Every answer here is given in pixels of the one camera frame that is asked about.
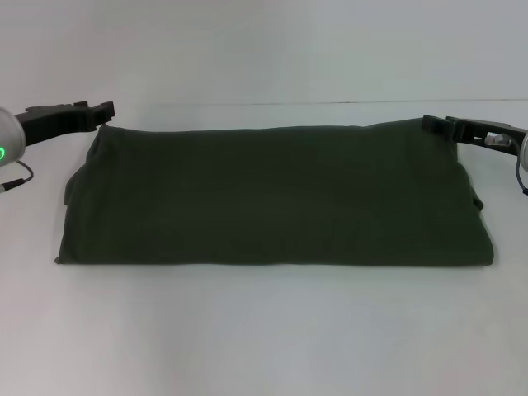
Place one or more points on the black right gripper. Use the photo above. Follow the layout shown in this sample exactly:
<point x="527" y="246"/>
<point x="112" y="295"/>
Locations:
<point x="482" y="132"/>

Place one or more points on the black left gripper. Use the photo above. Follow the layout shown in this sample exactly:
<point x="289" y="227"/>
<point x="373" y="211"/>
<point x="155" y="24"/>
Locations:
<point x="53" y="121"/>

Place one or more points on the dark green FREE! t-shirt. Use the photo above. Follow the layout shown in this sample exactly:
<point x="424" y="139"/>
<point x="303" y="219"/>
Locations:
<point x="268" y="194"/>

